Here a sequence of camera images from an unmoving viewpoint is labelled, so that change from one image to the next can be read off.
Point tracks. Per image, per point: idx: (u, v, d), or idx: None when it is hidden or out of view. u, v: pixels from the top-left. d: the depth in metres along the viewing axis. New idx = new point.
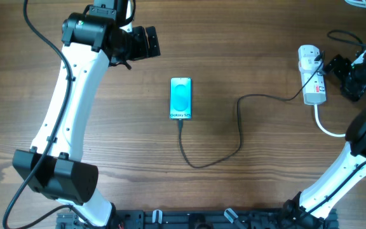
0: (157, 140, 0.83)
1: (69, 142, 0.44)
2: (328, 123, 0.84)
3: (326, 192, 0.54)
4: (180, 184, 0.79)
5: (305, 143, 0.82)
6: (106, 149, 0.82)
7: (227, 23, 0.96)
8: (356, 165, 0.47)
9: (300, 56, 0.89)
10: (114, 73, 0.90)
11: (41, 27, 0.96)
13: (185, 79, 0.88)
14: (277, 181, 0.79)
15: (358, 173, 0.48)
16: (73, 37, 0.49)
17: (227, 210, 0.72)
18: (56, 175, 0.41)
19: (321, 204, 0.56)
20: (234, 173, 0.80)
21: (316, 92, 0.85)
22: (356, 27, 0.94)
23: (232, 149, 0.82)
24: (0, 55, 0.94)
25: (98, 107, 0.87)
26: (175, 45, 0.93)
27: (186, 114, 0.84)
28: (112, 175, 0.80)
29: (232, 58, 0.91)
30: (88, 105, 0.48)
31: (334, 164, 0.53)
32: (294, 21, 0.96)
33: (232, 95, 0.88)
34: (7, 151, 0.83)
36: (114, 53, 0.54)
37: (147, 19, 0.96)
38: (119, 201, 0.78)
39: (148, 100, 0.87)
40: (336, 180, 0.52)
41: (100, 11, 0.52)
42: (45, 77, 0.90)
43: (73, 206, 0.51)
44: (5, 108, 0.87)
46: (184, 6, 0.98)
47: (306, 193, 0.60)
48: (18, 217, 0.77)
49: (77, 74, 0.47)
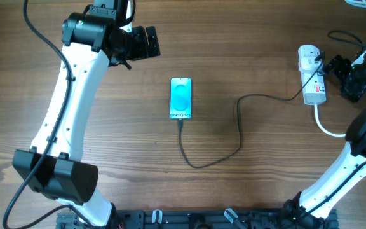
0: (157, 140, 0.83)
1: (69, 142, 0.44)
2: (328, 123, 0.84)
3: (326, 192, 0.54)
4: (180, 184, 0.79)
5: (305, 143, 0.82)
6: (106, 149, 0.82)
7: (226, 23, 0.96)
8: (356, 165, 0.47)
9: (300, 56, 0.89)
10: (114, 72, 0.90)
11: (41, 28, 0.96)
13: (185, 79, 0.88)
14: (277, 181, 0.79)
15: (359, 173, 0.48)
16: (73, 37, 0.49)
17: (227, 210, 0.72)
18: (56, 175, 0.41)
19: (321, 204, 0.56)
20: (234, 173, 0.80)
21: (316, 92, 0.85)
22: (356, 28, 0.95)
23: (232, 149, 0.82)
24: (0, 55, 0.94)
25: (98, 107, 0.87)
26: (175, 45, 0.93)
27: (186, 114, 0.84)
28: (112, 175, 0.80)
29: (232, 58, 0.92)
30: (88, 105, 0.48)
31: (334, 163, 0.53)
32: (293, 21, 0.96)
33: (232, 95, 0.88)
34: (7, 150, 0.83)
36: (114, 53, 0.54)
37: (147, 19, 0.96)
38: (119, 201, 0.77)
39: (148, 100, 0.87)
40: (336, 180, 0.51)
41: (100, 11, 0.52)
42: (46, 77, 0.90)
43: (73, 206, 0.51)
44: (6, 108, 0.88)
46: (184, 6, 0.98)
47: (306, 193, 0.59)
48: (18, 217, 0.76)
49: (77, 74, 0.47)
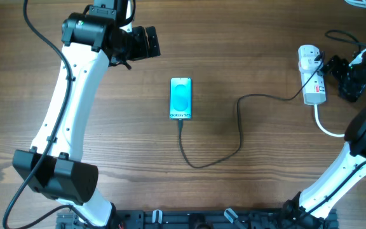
0: (157, 140, 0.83)
1: (69, 142, 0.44)
2: (328, 123, 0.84)
3: (326, 192, 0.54)
4: (180, 184, 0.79)
5: (305, 143, 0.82)
6: (106, 149, 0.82)
7: (226, 23, 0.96)
8: (356, 165, 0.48)
9: (300, 56, 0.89)
10: (114, 72, 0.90)
11: (41, 28, 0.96)
13: (185, 79, 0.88)
14: (277, 181, 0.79)
15: (358, 173, 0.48)
16: (73, 37, 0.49)
17: (227, 210, 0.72)
18: (56, 175, 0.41)
19: (320, 204, 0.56)
20: (234, 173, 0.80)
21: (316, 92, 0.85)
22: (356, 28, 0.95)
23: (232, 149, 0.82)
24: (0, 55, 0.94)
25: (98, 107, 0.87)
26: (175, 45, 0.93)
27: (186, 114, 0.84)
28: (112, 175, 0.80)
29: (232, 58, 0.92)
30: (88, 105, 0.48)
31: (334, 163, 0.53)
32: (293, 21, 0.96)
33: (232, 95, 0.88)
34: (7, 151, 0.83)
36: (114, 53, 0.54)
37: (147, 19, 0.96)
38: (119, 201, 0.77)
39: (148, 100, 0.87)
40: (336, 180, 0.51)
41: (100, 12, 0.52)
42: (46, 77, 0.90)
43: (72, 206, 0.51)
44: (5, 108, 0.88)
46: (184, 6, 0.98)
47: (306, 193, 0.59)
48: (18, 217, 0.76)
49: (77, 74, 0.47)
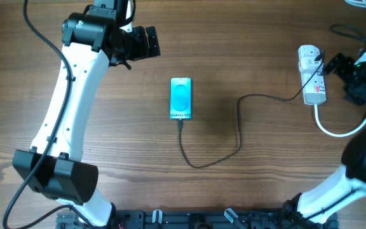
0: (157, 140, 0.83)
1: (69, 142, 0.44)
2: (328, 123, 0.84)
3: (321, 205, 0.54)
4: (180, 184, 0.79)
5: (305, 143, 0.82)
6: (106, 149, 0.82)
7: (227, 23, 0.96)
8: (351, 188, 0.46)
9: (300, 56, 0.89)
10: (114, 72, 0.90)
11: (42, 27, 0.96)
13: (185, 79, 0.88)
14: (277, 181, 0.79)
15: (354, 196, 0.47)
16: (73, 36, 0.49)
17: (227, 210, 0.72)
18: (56, 175, 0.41)
19: (316, 214, 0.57)
20: (234, 173, 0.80)
21: (316, 92, 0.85)
22: (356, 28, 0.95)
23: (232, 149, 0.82)
24: (0, 55, 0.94)
25: (99, 107, 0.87)
26: (175, 45, 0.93)
27: (186, 114, 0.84)
28: (112, 175, 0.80)
29: (232, 58, 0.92)
30: (88, 106, 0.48)
31: (332, 178, 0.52)
32: (293, 21, 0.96)
33: (232, 95, 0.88)
34: (7, 151, 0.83)
36: (114, 53, 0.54)
37: (147, 19, 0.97)
38: (119, 201, 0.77)
39: (148, 100, 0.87)
40: (332, 196, 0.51)
41: (100, 11, 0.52)
42: (46, 77, 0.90)
43: (73, 206, 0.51)
44: (6, 108, 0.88)
46: (184, 6, 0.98)
47: (304, 199, 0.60)
48: (18, 217, 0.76)
49: (76, 74, 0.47)
